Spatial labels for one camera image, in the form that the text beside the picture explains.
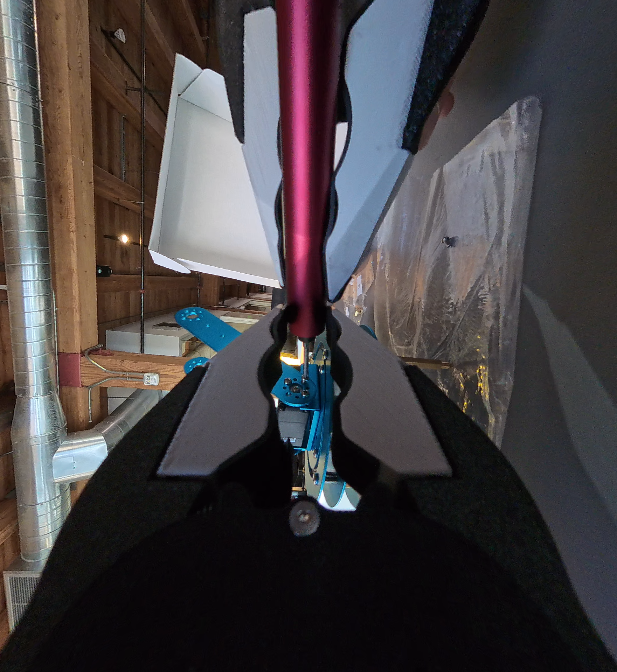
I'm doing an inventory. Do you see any white cabinet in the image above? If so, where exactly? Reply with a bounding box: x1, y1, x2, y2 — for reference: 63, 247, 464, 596
105, 312, 267, 358

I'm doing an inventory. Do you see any silver ventilation duct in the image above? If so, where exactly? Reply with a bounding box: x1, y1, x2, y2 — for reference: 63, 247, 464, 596
0, 0, 162, 565

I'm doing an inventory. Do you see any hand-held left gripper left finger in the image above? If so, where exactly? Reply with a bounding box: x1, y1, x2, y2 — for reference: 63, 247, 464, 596
156, 308, 294, 481

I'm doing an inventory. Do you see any wooden beam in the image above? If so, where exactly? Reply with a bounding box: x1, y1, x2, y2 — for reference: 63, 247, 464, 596
59, 349, 209, 392

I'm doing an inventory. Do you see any white cardboard box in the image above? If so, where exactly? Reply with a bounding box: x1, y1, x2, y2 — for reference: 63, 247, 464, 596
148, 52, 348, 289

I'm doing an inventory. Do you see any grey desk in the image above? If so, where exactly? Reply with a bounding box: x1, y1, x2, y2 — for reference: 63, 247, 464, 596
408, 0, 617, 672

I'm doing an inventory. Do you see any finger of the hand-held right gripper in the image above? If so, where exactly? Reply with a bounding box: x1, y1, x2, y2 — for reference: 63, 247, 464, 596
325, 0, 436, 304
242, 0, 285, 288

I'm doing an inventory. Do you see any clear plastic bag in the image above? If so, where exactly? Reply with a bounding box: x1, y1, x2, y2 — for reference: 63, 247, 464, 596
340, 97, 543, 447

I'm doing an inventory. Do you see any wall vent grille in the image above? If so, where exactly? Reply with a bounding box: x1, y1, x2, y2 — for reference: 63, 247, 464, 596
3, 569, 44, 631

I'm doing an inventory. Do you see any wooden post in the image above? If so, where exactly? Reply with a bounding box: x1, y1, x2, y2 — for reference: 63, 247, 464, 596
35, 0, 104, 431

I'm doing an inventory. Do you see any red metal screwdriver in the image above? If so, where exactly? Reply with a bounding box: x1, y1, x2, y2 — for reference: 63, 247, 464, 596
276, 0, 342, 380

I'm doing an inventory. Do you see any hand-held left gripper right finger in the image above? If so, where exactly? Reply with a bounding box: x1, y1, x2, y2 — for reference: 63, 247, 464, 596
323, 308, 453, 481

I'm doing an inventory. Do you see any person's right hand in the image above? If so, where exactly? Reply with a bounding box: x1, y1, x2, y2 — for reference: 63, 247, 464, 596
428, 88, 456, 138

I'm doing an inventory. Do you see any blue toy robot arm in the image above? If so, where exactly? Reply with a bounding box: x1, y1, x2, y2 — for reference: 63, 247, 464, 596
174, 307, 451, 512

